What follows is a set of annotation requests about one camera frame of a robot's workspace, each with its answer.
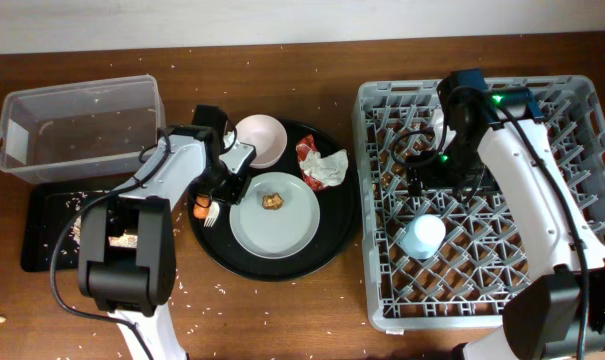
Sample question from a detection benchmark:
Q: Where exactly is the white plastic fork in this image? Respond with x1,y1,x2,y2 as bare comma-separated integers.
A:
203,201,220,227

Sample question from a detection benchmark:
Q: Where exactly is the round black tray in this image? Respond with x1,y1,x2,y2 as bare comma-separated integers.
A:
185,118,362,282

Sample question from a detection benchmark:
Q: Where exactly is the light blue plastic cup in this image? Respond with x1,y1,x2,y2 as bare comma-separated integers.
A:
399,214,446,260

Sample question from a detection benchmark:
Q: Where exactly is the crumpled white tissue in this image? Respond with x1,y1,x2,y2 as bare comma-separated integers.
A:
311,150,348,189

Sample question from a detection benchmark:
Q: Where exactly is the pink bowl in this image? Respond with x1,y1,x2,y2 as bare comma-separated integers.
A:
237,114,288,169

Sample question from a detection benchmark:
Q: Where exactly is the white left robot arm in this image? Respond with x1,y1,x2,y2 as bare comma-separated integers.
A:
78,105,256,359

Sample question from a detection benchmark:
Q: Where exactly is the pile of rice and scraps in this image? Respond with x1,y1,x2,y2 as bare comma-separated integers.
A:
64,192,138,249

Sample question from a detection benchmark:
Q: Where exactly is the orange carrot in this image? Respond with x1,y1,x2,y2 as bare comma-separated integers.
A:
193,195,211,220

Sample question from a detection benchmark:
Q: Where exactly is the red snack wrapper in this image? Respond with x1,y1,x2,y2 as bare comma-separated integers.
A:
295,134,325,191

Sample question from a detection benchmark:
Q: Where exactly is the brown food scrap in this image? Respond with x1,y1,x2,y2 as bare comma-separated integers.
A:
262,193,284,210

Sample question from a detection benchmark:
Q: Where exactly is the clear plastic bin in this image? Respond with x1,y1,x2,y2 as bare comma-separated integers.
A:
0,75,165,184

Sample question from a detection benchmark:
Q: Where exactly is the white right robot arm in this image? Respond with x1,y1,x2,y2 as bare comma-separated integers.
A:
400,69,605,359

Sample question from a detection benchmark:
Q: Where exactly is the white round plate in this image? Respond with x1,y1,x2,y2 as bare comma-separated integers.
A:
229,172,320,260

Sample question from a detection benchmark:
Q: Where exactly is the grey dishwasher rack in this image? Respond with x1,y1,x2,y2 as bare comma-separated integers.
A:
352,75,605,334

